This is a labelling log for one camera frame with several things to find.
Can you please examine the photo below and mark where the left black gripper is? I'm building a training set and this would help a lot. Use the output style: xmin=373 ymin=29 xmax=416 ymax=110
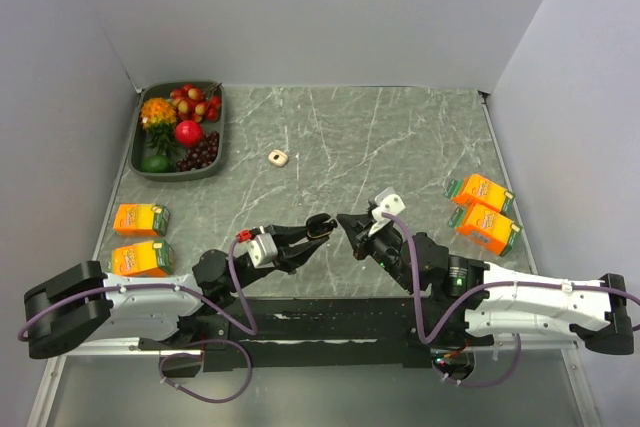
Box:
xmin=227 ymin=224 xmax=328 ymax=293

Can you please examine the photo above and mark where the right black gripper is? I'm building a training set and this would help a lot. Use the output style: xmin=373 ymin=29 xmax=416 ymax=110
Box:
xmin=336 ymin=213 xmax=419 ymax=295

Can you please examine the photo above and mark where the black earbud charging case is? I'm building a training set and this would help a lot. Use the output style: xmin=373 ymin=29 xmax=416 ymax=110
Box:
xmin=305 ymin=213 xmax=338 ymax=240

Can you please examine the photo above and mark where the beige earbud charging case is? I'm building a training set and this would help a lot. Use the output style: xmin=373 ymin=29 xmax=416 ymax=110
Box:
xmin=268 ymin=149 xmax=289 ymax=168

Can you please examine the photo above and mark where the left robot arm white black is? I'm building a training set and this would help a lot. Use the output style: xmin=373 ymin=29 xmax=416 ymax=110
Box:
xmin=17 ymin=215 xmax=337 ymax=359

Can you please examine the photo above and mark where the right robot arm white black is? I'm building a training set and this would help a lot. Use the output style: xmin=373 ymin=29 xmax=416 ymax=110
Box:
xmin=337 ymin=214 xmax=639 ymax=356

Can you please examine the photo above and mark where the dark grape bunch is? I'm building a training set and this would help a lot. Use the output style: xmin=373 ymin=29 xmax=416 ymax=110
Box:
xmin=176 ymin=131 xmax=220 ymax=172

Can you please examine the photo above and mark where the orange juice box upper right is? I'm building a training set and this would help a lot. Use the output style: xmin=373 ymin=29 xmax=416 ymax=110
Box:
xmin=444 ymin=173 xmax=515 ymax=215

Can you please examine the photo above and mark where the orange juice box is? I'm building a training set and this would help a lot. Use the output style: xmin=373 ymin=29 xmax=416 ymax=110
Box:
xmin=111 ymin=239 xmax=174 ymax=278
xmin=448 ymin=204 xmax=522 ymax=257
xmin=444 ymin=173 xmax=515 ymax=215
xmin=113 ymin=203 xmax=171 ymax=237

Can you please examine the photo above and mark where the orange juice box lower left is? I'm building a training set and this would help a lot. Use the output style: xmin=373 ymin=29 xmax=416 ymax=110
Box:
xmin=111 ymin=239 xmax=174 ymax=278

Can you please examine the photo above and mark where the orange juice box lower right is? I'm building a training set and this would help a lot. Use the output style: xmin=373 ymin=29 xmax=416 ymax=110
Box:
xmin=448 ymin=204 xmax=522 ymax=257

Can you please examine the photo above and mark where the red apple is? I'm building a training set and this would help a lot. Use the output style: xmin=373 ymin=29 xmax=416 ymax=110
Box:
xmin=174 ymin=120 xmax=205 ymax=147

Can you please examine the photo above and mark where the green avocado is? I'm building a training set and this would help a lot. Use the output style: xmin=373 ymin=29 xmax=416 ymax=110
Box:
xmin=140 ymin=154 xmax=174 ymax=173

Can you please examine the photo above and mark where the orange juice box upper left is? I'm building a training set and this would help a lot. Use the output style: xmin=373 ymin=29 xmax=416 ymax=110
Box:
xmin=113 ymin=203 xmax=171 ymax=237

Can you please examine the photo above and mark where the red cherry bunch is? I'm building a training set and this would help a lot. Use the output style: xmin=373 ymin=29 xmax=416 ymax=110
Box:
xmin=169 ymin=83 xmax=222 ymax=123

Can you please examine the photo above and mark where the orange flower fruit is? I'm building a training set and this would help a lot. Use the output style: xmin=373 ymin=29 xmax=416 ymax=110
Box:
xmin=139 ymin=97 xmax=177 ymax=130

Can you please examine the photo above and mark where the dark grey fruit tray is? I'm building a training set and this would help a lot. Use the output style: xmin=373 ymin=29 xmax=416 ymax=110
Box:
xmin=129 ymin=80 xmax=225 ymax=182

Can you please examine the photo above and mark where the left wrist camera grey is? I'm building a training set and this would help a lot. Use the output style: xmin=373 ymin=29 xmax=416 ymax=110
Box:
xmin=239 ymin=227 xmax=278 ymax=269

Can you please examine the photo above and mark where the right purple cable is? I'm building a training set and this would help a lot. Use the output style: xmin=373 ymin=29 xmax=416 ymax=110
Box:
xmin=382 ymin=212 xmax=640 ymax=389

